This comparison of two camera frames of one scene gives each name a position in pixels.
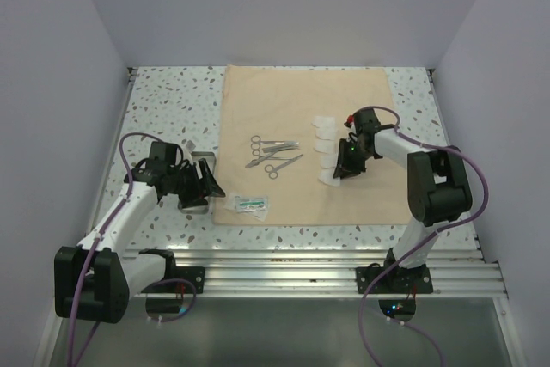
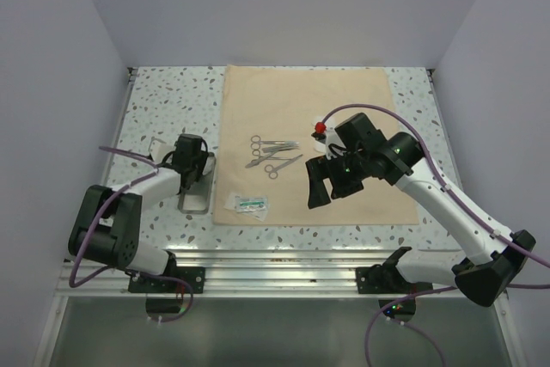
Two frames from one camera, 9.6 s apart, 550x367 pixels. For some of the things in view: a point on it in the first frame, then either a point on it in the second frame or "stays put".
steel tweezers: (278, 148) stays put
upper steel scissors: (256, 142) stays put
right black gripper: (345, 167) to (319, 168)
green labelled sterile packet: (252, 204) stays put
